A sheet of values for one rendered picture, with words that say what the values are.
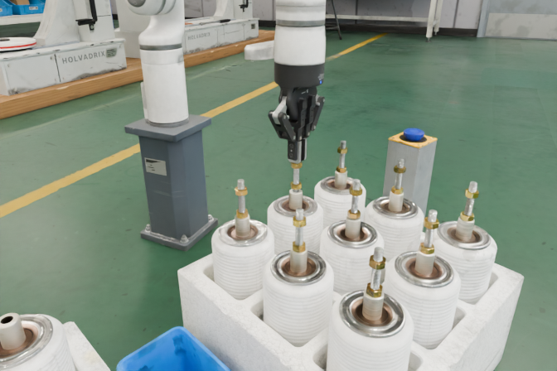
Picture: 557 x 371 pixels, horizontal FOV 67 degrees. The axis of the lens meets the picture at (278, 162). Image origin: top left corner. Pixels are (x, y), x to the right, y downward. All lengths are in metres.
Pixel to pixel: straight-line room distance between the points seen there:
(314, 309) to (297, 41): 0.36
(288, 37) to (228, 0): 3.69
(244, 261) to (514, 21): 5.26
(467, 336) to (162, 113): 0.72
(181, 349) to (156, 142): 0.47
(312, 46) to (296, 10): 0.05
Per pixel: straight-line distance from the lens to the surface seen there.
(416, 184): 0.89
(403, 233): 0.72
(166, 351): 0.72
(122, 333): 0.90
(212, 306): 0.66
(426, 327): 0.61
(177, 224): 1.07
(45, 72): 2.62
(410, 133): 0.88
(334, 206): 0.78
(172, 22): 0.99
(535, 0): 5.69
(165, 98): 0.98
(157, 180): 1.04
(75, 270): 1.10
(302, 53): 0.61
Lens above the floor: 0.61
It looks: 23 degrees down
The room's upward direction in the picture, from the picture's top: straight up
